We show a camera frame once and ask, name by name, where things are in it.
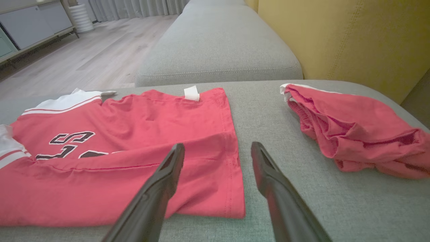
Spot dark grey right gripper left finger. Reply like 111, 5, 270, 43
102, 143, 185, 242

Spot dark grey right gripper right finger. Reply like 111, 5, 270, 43
250, 141, 333, 242

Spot red jersey with white sleeves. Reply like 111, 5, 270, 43
0, 85, 246, 228

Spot red shorts with white stripe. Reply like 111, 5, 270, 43
279, 83, 430, 180

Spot large grey sofa seat cushion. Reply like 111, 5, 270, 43
0, 80, 430, 242

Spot grey curtain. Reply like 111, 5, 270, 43
87, 0, 190, 23

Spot white ribbed cylinder appliance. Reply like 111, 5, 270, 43
68, 3, 95, 33

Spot mint and white low cabinet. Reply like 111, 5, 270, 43
0, 0, 80, 69

